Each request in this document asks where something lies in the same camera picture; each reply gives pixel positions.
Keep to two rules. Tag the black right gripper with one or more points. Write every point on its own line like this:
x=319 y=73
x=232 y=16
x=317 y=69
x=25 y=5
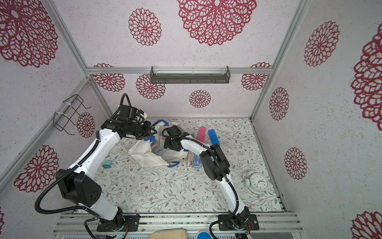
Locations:
x=167 y=136

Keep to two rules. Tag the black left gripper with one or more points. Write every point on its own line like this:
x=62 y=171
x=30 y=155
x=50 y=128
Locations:
x=149 y=129

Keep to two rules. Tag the clear pink compass case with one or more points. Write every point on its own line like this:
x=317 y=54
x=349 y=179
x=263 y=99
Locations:
x=190 y=160

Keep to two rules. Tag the white canvas bag blue handles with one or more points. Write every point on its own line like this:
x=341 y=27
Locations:
x=151 y=152

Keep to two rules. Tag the clear blue compass set case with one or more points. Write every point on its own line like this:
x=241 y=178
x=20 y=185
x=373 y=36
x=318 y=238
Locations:
x=197 y=162

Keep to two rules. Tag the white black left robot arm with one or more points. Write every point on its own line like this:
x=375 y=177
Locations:
x=77 y=182

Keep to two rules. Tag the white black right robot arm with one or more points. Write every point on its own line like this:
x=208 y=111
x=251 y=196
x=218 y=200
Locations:
x=217 y=168

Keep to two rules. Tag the small teal eraser block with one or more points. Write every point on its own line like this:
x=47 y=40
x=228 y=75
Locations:
x=107 y=164

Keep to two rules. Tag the beige cushion at base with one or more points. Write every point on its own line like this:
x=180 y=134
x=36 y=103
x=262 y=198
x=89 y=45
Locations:
x=170 y=234

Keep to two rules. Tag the white alarm clock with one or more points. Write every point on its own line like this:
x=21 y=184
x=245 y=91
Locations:
x=257 y=183

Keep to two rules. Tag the blue round object at base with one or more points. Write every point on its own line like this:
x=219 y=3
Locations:
x=203 y=235

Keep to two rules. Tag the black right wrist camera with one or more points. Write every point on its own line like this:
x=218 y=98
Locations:
x=174 y=131

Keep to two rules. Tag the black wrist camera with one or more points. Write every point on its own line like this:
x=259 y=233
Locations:
x=174 y=131
x=128 y=112

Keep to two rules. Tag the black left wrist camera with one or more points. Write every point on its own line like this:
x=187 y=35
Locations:
x=128 y=112

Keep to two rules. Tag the black wire wall rack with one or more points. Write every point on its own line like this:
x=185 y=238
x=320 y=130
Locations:
x=64 y=117

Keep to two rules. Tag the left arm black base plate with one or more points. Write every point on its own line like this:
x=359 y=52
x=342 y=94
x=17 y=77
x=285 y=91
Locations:
x=121 y=223

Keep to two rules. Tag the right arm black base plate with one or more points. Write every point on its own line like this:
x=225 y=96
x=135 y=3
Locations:
x=234 y=224

